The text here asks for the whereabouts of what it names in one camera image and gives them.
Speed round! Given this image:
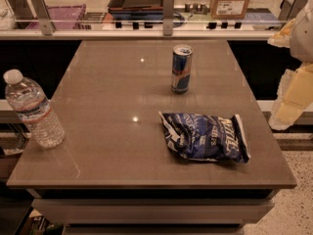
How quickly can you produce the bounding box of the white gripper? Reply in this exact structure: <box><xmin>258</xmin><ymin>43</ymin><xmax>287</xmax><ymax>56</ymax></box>
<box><xmin>267</xmin><ymin>0</ymin><xmax>313</xmax><ymax>130</ymax></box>

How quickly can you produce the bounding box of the blue silver redbull can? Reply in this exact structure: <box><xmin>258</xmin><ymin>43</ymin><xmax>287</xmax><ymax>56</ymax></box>
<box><xmin>171</xmin><ymin>44</ymin><xmax>193</xmax><ymax>94</ymax></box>

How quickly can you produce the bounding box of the clear plastic water bottle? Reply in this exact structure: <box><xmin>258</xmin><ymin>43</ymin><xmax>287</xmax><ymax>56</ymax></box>
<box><xmin>3</xmin><ymin>70</ymin><xmax>66</xmax><ymax>148</ymax></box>

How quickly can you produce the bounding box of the cardboard box with label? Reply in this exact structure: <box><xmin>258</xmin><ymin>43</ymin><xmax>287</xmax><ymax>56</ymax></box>
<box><xmin>209</xmin><ymin>0</ymin><xmax>250</xmax><ymax>20</ymax></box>

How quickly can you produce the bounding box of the blue chips bag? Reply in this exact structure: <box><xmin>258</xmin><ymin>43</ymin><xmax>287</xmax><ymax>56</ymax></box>
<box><xmin>158</xmin><ymin>112</ymin><xmax>250</xmax><ymax>164</ymax></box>

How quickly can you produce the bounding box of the purple plastic crate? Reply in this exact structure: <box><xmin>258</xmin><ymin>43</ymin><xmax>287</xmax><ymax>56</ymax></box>
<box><xmin>26</xmin><ymin>3</ymin><xmax>88</xmax><ymax>30</ymax></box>

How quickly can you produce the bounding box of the grey drawer cabinet under table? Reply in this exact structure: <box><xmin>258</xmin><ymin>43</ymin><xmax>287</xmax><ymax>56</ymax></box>
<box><xmin>31</xmin><ymin>189</ymin><xmax>281</xmax><ymax>235</ymax></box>

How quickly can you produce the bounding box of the right metal railing post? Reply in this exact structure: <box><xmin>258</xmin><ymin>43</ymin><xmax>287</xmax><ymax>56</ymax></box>
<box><xmin>279</xmin><ymin>0</ymin><xmax>308</xmax><ymax>22</ymax></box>

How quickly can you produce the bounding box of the metal railing post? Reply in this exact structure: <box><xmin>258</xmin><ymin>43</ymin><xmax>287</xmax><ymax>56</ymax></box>
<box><xmin>279</xmin><ymin>0</ymin><xmax>308</xmax><ymax>22</ymax></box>
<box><xmin>162</xmin><ymin>0</ymin><xmax>174</xmax><ymax>36</ymax></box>
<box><xmin>31</xmin><ymin>0</ymin><xmax>55</xmax><ymax>35</ymax></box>

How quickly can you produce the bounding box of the middle metal railing post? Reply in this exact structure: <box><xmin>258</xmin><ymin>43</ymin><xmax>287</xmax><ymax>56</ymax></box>
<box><xmin>162</xmin><ymin>0</ymin><xmax>174</xmax><ymax>36</ymax></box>

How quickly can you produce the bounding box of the left metal railing post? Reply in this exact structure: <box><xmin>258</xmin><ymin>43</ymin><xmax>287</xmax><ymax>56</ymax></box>
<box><xmin>31</xmin><ymin>0</ymin><xmax>55</xmax><ymax>35</ymax></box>

